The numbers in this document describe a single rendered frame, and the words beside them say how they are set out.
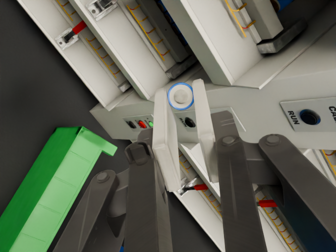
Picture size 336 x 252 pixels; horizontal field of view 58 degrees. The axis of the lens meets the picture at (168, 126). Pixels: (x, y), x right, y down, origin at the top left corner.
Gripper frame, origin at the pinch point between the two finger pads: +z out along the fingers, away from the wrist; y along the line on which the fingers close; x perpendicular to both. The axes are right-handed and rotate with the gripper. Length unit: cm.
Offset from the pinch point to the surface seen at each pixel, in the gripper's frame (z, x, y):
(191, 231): 48, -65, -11
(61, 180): 24.9, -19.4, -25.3
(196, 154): 29.9, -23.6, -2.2
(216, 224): 42, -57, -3
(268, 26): 17.5, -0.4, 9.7
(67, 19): 47, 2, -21
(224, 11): 18.9, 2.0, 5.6
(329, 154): 17.4, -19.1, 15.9
